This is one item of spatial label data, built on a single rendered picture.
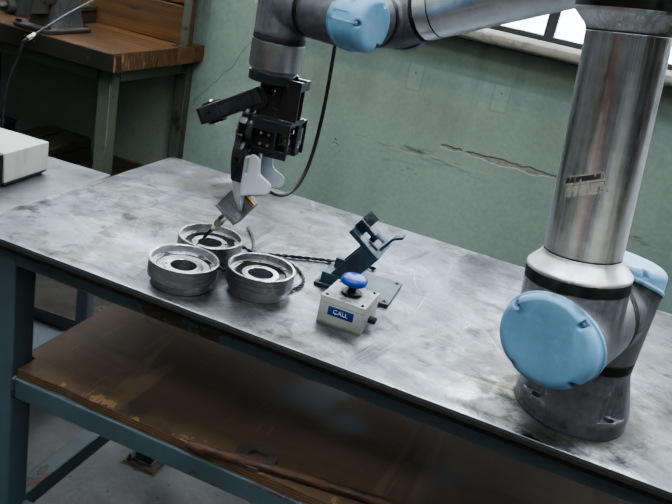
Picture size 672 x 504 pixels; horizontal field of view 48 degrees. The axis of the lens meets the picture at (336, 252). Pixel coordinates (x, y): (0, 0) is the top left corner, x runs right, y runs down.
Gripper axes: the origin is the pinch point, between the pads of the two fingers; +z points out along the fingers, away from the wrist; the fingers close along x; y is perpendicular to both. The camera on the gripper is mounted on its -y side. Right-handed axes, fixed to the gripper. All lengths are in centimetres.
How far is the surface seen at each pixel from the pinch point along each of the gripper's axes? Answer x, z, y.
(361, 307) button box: -5.4, 8.7, 23.1
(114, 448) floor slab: 42, 93, -42
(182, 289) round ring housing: -11.3, 12.0, -2.3
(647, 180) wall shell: 156, 12, 74
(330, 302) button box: -5.4, 9.5, 18.5
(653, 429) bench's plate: -4, 13, 66
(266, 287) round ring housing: -6.2, 10.0, 8.6
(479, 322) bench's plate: 12.0, 13.2, 39.2
